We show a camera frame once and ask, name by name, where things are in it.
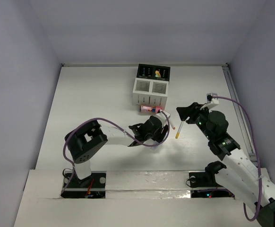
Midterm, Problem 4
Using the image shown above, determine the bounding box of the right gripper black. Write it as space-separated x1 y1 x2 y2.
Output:
176 102 214 140

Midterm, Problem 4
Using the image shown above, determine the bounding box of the yellow white pen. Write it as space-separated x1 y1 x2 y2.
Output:
175 121 185 139

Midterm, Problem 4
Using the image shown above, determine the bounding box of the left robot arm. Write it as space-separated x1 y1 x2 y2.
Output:
62 112 171 191

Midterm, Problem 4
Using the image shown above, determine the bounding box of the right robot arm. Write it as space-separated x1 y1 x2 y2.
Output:
176 102 275 227

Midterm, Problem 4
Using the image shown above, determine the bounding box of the pink capped tube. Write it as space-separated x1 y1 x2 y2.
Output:
138 105 163 114

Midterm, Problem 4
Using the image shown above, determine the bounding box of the white organizer container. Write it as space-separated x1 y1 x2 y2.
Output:
132 78 169 109

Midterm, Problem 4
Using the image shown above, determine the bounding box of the foil covered front board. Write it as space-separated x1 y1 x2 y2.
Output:
105 171 191 199

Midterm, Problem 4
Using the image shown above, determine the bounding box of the black organizer container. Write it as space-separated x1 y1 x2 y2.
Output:
136 64 171 81

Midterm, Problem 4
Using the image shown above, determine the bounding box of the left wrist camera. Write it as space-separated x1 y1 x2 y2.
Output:
154 111 171 125

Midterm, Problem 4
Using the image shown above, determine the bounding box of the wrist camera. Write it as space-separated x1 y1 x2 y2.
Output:
154 111 171 125
206 93 219 105

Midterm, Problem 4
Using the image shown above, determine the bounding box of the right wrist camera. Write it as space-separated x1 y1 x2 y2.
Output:
206 93 219 105

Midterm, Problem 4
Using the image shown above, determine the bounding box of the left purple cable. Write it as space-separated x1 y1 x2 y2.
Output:
63 111 172 183

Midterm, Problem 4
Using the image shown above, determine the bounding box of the back wall rail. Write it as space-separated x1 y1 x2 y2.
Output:
61 62 229 68

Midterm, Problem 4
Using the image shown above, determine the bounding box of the right aluminium rail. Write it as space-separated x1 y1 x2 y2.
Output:
222 66 258 167

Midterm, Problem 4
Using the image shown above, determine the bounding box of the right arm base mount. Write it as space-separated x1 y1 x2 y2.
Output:
186 161 235 199

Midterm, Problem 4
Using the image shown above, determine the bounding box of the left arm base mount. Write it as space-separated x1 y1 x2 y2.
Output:
61 172 106 199

